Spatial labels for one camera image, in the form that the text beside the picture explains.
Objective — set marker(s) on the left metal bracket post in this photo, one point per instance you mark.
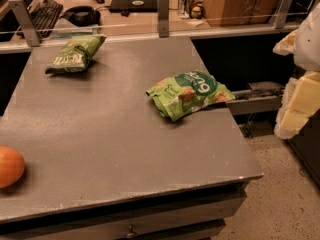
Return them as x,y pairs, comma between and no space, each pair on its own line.
23,17

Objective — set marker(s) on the black laptop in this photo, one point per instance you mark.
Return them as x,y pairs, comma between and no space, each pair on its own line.
133,6

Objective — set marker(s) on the middle metal bracket post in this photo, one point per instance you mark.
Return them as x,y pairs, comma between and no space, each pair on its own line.
163,18

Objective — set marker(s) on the black keyboard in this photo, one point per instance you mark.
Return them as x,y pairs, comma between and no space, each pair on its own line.
44,16

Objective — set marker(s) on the green kettle chip bag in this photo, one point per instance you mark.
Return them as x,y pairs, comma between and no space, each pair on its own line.
76,54

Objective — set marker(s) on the grey table drawer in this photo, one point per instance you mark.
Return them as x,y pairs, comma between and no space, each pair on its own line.
193,215

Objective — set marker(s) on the orange fruit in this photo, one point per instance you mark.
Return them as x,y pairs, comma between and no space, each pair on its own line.
12,166

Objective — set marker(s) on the drink can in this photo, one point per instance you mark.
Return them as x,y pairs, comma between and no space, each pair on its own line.
184,8

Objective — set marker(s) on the metal bracket post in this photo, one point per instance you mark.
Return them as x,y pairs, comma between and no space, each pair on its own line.
163,18
279,17
23,17

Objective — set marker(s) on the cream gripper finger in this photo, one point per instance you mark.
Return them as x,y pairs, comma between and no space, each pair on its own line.
300,101
286,45

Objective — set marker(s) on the black headphones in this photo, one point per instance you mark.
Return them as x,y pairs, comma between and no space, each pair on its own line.
82,16

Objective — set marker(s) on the small brown jar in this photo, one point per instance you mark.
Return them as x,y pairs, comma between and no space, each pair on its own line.
196,12

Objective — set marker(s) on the green rice chip bag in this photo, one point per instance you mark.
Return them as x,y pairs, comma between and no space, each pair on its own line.
187,93

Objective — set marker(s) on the grey metal side rail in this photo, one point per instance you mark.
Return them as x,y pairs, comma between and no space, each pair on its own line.
258,97

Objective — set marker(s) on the right metal bracket post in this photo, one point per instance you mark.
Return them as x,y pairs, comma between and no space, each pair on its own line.
279,17

